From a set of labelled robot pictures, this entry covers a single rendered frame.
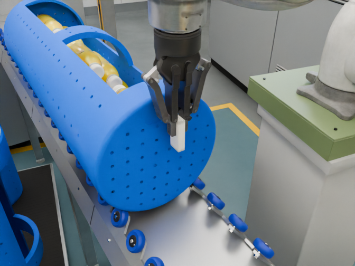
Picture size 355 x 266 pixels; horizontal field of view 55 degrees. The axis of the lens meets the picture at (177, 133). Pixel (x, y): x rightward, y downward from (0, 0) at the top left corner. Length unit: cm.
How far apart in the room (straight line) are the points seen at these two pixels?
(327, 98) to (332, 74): 7
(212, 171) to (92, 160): 173
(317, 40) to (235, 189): 108
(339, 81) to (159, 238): 59
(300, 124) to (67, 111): 58
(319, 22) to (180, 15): 194
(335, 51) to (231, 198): 139
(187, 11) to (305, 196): 69
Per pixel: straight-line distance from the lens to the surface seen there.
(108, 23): 169
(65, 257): 177
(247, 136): 269
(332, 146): 88
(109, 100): 66
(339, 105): 98
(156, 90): 56
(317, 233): 114
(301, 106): 98
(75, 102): 74
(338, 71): 96
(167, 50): 54
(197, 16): 52
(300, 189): 105
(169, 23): 51
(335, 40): 95
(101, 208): 85
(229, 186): 224
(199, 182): 81
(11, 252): 112
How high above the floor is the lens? 153
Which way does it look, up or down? 35 degrees down
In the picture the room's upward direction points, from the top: straight up
